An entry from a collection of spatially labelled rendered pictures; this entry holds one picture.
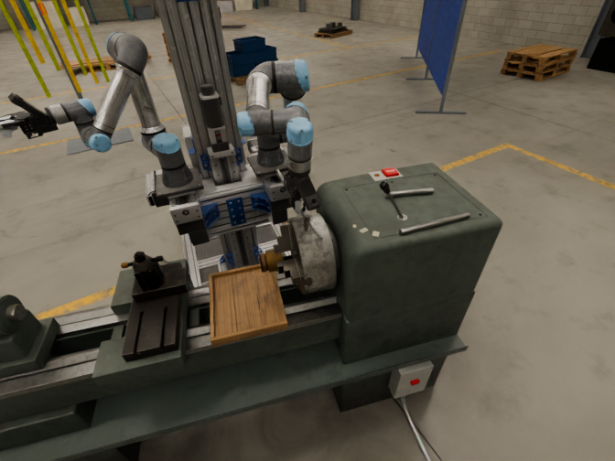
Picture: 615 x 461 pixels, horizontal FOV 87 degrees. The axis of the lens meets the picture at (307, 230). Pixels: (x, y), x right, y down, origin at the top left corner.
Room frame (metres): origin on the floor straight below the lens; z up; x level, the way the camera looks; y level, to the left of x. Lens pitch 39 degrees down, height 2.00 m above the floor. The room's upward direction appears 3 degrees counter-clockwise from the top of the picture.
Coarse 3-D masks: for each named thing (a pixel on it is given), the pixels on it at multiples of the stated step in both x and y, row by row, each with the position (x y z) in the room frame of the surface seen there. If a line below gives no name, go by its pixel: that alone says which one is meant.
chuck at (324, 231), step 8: (312, 216) 1.03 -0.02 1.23; (320, 216) 1.02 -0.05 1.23; (320, 224) 0.97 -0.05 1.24; (320, 232) 0.93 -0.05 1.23; (328, 232) 0.93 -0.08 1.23; (328, 240) 0.90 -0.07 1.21; (328, 248) 0.88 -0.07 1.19; (328, 256) 0.86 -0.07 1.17; (328, 264) 0.84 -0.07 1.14; (328, 272) 0.83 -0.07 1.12; (336, 272) 0.84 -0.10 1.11; (328, 280) 0.83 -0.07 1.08; (336, 280) 0.84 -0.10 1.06; (328, 288) 0.85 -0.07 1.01
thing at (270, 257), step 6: (270, 252) 0.95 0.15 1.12; (264, 258) 0.93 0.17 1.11; (270, 258) 0.92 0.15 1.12; (276, 258) 0.93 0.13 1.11; (282, 258) 0.93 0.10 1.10; (264, 264) 0.90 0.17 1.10; (270, 264) 0.90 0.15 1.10; (276, 264) 0.90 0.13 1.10; (264, 270) 0.90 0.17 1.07; (270, 270) 0.90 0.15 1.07; (276, 270) 0.90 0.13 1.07
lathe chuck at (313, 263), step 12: (300, 216) 1.05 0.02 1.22; (300, 228) 0.95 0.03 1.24; (300, 240) 0.90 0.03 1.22; (312, 240) 0.90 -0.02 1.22; (300, 252) 0.86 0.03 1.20; (312, 252) 0.86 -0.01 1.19; (324, 252) 0.87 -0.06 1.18; (300, 264) 0.86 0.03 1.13; (312, 264) 0.84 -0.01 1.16; (324, 264) 0.84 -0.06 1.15; (312, 276) 0.82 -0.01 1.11; (324, 276) 0.83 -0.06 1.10; (300, 288) 0.90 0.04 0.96; (312, 288) 0.82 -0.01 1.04; (324, 288) 0.84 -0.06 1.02
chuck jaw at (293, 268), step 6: (294, 258) 0.93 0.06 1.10; (282, 264) 0.90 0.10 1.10; (288, 264) 0.90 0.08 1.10; (294, 264) 0.89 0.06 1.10; (282, 270) 0.89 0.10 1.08; (288, 270) 0.87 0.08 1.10; (294, 270) 0.86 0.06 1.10; (300, 270) 0.86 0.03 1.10; (288, 276) 0.86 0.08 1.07; (294, 276) 0.83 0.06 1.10; (300, 276) 0.83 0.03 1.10; (294, 282) 0.82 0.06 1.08; (300, 282) 0.83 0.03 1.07; (306, 282) 0.82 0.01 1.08
